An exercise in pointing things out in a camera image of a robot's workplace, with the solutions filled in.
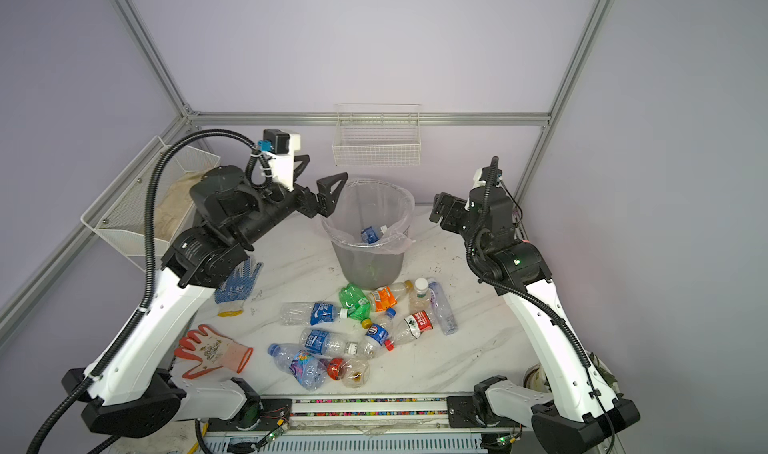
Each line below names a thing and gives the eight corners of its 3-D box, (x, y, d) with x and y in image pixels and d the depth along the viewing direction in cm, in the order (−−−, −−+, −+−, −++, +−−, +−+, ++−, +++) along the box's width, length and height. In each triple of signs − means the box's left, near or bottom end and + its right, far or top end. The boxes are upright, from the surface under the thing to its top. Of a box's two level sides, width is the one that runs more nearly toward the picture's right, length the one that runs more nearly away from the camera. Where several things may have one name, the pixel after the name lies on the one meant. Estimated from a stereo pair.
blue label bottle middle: (301, 353, 85) (296, 346, 80) (307, 334, 88) (302, 327, 84) (356, 359, 84) (354, 352, 79) (359, 339, 87) (357, 332, 83)
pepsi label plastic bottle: (358, 353, 83) (357, 350, 80) (378, 308, 91) (378, 304, 89) (378, 362, 81) (378, 358, 79) (396, 315, 90) (397, 311, 88)
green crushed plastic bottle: (363, 332, 88) (362, 329, 86) (334, 297, 95) (333, 293, 93) (381, 318, 91) (381, 313, 89) (352, 285, 98) (351, 280, 96)
